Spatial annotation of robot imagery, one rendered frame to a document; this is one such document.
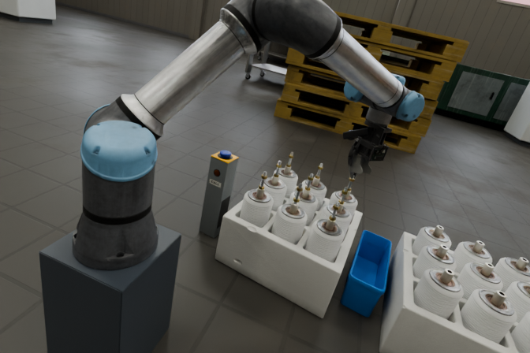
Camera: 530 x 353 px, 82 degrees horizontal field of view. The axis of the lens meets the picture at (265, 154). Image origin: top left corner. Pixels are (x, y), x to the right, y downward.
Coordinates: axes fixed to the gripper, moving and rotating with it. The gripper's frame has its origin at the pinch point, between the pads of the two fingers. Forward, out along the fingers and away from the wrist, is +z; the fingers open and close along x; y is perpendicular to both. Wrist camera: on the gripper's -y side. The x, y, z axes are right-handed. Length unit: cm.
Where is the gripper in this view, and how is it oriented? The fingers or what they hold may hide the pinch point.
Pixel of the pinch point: (352, 173)
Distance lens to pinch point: 111.8
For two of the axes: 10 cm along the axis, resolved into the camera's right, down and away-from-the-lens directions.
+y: 4.5, 4.3, -7.8
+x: 8.7, 0.0, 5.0
